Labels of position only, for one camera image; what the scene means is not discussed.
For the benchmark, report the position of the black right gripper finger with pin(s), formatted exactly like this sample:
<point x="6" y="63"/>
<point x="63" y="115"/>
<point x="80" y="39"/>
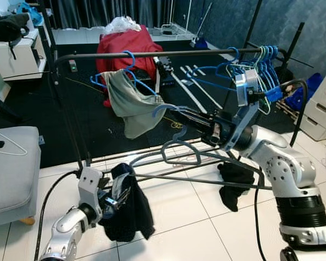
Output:
<point x="193" y="112"/>
<point x="198" y="126"/>

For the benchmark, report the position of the navy garment with gold print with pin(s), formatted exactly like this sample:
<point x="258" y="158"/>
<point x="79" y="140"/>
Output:
<point x="133" y="212"/>

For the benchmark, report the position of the black shoulder bag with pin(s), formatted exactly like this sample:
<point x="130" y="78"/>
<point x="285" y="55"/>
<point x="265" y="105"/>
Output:
<point x="11" y="27"/>

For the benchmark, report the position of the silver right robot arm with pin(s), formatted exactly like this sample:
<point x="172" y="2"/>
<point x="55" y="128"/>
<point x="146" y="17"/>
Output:
<point x="282" y="168"/>

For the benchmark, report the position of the blue plastic hanger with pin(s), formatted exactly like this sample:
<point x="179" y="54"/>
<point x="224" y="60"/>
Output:
<point x="269" y="54"/>
<point x="236" y="51"/>
<point x="274" y="54"/>

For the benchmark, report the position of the blue hanger carrying grey garment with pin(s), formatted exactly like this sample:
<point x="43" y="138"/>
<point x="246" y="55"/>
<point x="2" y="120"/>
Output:
<point x="131" y="56"/>

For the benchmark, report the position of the pale green hanger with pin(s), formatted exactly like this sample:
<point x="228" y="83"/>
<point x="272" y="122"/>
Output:
<point x="263" y="53"/>

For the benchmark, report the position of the white floor strip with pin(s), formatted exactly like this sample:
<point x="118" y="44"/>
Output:
<point x="189" y="93"/>

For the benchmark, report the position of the black white machine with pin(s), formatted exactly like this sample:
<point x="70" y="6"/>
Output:
<point x="164" y="66"/>

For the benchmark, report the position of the black crumpled garment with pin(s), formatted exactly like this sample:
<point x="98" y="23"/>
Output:
<point x="236" y="187"/>

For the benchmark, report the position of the grey garment with lettering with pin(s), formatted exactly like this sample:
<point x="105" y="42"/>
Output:
<point x="133" y="106"/>

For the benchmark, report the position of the wooden pallet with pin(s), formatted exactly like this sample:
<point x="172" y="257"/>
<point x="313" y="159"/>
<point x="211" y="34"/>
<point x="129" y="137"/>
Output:
<point x="287" y="109"/>

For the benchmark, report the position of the blue mop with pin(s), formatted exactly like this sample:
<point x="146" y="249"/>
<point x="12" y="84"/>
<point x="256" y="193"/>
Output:
<point x="201" y="43"/>

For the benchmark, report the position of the black metal clothes rack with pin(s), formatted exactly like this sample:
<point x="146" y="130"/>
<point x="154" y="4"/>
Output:
<point x="152" y="54"/>

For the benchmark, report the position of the black carpet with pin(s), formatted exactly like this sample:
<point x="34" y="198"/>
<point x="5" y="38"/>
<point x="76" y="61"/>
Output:
<point x="70" y="119"/>

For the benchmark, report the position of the blue cloth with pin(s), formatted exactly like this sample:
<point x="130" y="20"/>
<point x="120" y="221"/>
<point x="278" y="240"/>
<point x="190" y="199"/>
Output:
<point x="309" y="89"/>

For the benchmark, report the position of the red cloth cover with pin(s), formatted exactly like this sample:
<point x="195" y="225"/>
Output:
<point x="125" y="43"/>

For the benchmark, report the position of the white drawer cabinet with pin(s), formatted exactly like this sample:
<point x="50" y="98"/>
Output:
<point x="320" y="109"/>

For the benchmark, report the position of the grey upholstered ottoman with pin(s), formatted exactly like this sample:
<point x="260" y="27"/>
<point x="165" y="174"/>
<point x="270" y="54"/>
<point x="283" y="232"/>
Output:
<point x="11" y="174"/>

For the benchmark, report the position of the white plastic bag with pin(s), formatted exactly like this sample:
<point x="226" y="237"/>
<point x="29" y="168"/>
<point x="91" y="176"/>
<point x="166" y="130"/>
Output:
<point x="122" y="24"/>

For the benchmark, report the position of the small grey remote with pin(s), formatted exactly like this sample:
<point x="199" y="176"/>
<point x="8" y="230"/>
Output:
<point x="73" y="66"/>

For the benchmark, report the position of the dark curtain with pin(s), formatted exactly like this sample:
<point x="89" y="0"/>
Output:
<point x="108" y="12"/>

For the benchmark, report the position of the white shelf unit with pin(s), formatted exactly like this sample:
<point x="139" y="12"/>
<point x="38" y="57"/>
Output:
<point x="16" y="60"/>

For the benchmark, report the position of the blue bag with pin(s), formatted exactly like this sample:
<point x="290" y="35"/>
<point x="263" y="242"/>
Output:
<point x="31" y="12"/>

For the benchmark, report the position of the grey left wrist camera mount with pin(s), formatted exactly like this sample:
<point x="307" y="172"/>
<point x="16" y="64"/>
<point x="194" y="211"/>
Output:
<point x="89" y="185"/>

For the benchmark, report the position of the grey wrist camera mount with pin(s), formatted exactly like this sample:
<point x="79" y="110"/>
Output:
<point x="247" y="87"/>
<point x="89" y="185"/>

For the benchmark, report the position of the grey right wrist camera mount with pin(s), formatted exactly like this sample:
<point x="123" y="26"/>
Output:
<point x="247" y="87"/>

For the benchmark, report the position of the grey metal bracket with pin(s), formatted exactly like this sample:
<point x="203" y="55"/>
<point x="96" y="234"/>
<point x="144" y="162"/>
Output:
<point x="41" y="140"/>

